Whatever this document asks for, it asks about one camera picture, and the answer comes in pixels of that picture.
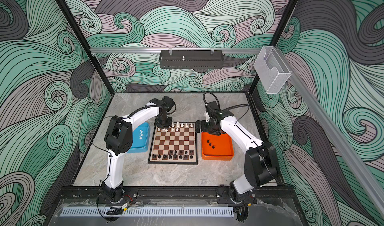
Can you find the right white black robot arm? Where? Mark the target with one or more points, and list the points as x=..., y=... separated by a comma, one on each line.
x=261, y=162

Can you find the folding chess board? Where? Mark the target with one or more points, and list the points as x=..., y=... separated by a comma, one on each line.
x=175, y=145

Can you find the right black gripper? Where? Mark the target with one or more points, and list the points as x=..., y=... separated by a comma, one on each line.
x=204, y=129

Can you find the white slotted cable duct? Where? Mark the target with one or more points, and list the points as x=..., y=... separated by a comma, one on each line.
x=150, y=212

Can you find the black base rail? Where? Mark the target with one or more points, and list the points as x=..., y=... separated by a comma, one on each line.
x=196, y=192

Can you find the black perforated wall shelf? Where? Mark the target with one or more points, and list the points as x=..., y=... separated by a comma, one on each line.
x=191, y=60

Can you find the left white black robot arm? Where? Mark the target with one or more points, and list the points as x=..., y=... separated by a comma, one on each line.
x=119, y=139

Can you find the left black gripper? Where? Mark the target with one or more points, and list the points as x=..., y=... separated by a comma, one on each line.
x=169, y=124

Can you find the aluminium wall rail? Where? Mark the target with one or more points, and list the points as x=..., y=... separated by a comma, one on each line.
x=137, y=50

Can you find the orange plastic tray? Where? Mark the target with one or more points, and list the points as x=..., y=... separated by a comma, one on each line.
x=223, y=147

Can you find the blue plastic tray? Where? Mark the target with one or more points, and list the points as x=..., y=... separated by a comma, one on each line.
x=140, y=139

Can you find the clear acrylic wall holder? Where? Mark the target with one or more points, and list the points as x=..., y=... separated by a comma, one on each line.
x=272, y=68

